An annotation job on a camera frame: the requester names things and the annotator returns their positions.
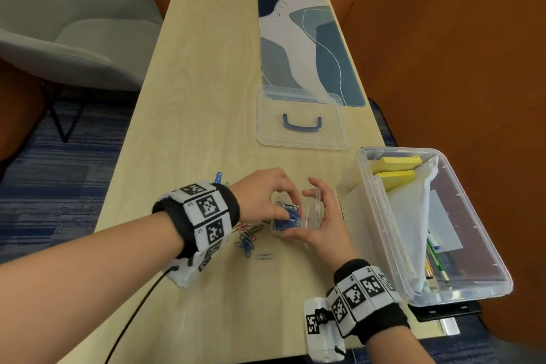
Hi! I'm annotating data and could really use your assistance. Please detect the person's left hand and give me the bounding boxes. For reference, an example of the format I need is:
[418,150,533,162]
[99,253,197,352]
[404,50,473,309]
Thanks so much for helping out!
[230,167,304,226]

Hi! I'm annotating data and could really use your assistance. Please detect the person's right hand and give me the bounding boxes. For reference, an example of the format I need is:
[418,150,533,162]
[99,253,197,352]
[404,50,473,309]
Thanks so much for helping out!
[283,176,359,273]

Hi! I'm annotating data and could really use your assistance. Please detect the pile of coloured paper clips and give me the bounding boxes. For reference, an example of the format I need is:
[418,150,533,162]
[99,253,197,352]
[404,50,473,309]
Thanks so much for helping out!
[213,171,301,261]

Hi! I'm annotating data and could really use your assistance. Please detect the clear lid with blue handle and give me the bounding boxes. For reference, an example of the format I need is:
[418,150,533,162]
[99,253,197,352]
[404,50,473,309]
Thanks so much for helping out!
[255,85,350,151]

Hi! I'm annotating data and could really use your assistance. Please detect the yellow sticky note pad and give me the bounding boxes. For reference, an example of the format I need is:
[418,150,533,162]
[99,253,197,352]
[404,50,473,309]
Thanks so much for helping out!
[371,155,423,175]
[375,169,417,192]

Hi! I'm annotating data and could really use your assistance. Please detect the clear plastic storage bin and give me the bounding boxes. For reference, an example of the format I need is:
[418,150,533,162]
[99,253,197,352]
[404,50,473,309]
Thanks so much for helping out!
[337,146,514,308]

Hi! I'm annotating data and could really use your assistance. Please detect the person's left forearm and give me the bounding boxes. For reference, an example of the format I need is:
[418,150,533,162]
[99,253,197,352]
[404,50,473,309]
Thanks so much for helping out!
[0,210,184,364]

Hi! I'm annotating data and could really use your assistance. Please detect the blue patterned desk mat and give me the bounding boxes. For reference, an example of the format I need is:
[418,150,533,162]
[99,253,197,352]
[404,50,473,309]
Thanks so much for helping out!
[255,0,367,109]

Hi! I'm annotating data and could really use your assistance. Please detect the black left wristband with markers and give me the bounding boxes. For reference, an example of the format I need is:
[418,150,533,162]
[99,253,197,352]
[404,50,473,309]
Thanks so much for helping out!
[152,180,241,260]

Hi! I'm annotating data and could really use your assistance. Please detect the black wristband with markers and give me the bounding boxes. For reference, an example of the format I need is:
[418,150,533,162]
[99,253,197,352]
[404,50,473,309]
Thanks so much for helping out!
[326,259,411,345]
[152,180,241,260]

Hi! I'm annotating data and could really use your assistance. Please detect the black right wristband with markers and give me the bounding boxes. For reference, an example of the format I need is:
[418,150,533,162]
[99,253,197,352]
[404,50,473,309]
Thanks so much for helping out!
[326,259,411,345]

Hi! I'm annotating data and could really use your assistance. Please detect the white perforated paper sheets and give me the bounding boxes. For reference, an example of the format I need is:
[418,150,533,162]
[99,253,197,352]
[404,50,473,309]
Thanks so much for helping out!
[386,156,440,288]

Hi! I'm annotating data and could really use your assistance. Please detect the white card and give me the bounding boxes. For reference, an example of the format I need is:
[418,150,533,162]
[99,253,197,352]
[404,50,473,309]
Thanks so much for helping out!
[428,189,465,254]

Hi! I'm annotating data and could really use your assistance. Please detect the white metal bar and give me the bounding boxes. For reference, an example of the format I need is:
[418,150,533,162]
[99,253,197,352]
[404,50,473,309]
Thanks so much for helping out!
[439,317,461,337]

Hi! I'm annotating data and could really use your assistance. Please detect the grey upholstered armchair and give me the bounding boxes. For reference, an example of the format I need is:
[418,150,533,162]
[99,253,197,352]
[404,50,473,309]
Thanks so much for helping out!
[0,0,164,143]

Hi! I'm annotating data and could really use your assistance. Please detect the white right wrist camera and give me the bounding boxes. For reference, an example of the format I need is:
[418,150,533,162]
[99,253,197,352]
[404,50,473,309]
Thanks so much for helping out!
[303,296,347,363]

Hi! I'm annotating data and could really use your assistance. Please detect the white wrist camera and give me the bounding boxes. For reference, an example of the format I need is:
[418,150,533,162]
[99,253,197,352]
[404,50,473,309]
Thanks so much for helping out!
[164,244,222,291]
[303,296,347,363]

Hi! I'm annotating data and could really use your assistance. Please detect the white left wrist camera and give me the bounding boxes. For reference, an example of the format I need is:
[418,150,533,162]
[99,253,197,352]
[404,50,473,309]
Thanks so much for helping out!
[164,244,222,291]

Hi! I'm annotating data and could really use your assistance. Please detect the black left camera cable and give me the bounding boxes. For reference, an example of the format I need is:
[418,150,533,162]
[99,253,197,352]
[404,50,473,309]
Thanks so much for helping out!
[104,265,180,364]

